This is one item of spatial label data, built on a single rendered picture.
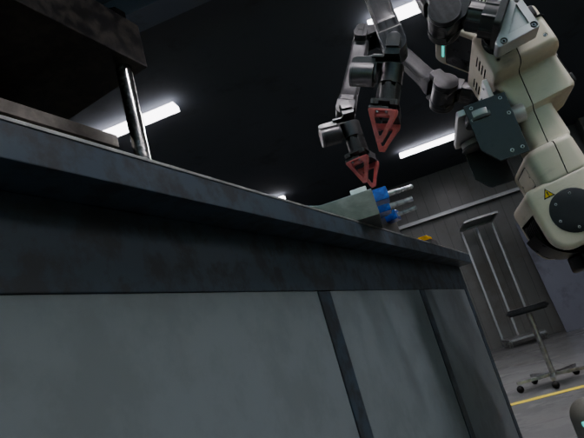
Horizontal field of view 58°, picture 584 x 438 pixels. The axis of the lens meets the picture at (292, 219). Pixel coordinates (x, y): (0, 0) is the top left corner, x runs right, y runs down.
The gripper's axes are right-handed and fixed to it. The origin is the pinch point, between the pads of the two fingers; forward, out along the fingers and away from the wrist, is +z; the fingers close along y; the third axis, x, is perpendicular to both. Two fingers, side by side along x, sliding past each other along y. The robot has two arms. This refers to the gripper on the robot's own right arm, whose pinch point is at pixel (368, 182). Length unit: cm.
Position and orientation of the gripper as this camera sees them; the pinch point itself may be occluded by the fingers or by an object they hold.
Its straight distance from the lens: 156.8
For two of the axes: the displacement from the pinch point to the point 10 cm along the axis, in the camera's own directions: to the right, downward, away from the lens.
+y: -4.8, -1.2, -8.7
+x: 8.4, -3.5, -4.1
